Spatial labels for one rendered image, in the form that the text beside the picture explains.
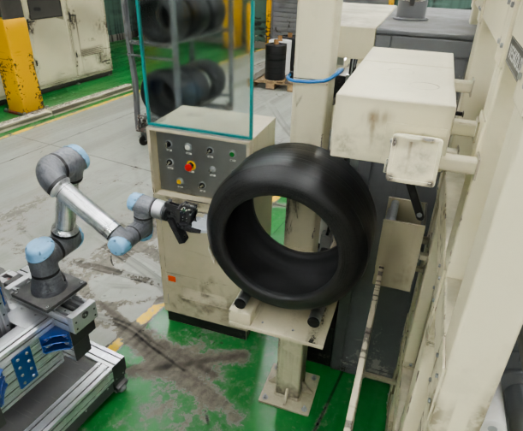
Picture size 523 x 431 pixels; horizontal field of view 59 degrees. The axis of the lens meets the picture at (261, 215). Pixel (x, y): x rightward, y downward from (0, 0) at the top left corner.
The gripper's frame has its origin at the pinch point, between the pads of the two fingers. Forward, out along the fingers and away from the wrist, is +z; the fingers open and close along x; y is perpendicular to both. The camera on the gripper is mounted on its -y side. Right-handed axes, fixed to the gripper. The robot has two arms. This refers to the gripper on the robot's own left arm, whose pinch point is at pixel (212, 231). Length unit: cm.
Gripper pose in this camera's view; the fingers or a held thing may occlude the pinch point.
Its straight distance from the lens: 177.3
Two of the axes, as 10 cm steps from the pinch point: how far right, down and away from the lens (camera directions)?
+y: 1.4, -8.4, -5.3
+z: 9.3, 2.9, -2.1
